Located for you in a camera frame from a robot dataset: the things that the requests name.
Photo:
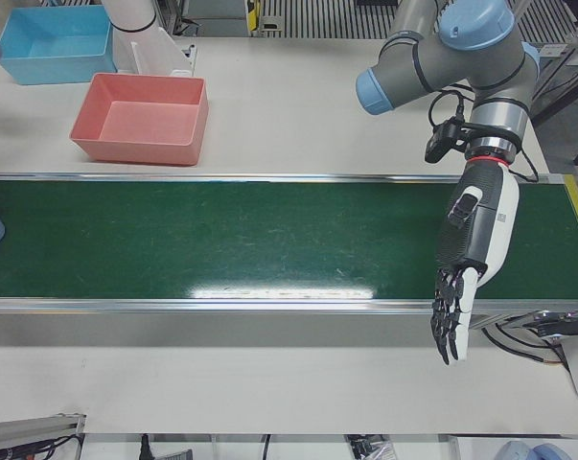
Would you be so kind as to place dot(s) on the robot hand black white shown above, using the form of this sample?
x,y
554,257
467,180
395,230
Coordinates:
x,y
480,230

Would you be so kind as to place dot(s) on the pink plastic box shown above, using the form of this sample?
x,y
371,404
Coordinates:
x,y
145,124

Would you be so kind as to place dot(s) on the small bag of parts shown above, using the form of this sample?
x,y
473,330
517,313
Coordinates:
x,y
370,448

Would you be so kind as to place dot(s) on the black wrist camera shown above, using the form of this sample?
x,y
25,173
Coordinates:
x,y
439,141

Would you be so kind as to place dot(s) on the light blue plastic box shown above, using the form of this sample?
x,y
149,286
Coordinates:
x,y
53,72

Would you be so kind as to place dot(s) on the light blue headphones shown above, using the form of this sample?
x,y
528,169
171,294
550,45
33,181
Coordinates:
x,y
518,453

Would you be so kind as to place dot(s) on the green belt conveyor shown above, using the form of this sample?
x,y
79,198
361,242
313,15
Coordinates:
x,y
288,239

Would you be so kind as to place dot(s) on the black plug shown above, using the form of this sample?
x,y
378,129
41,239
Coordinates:
x,y
147,448

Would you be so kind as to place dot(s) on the aluminium extrusion bar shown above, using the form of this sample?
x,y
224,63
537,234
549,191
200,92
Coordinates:
x,y
30,429

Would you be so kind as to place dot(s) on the white pedestal stand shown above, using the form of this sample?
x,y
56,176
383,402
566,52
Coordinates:
x,y
145,48

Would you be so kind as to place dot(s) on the yellow black bracket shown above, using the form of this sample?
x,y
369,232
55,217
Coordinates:
x,y
254,14

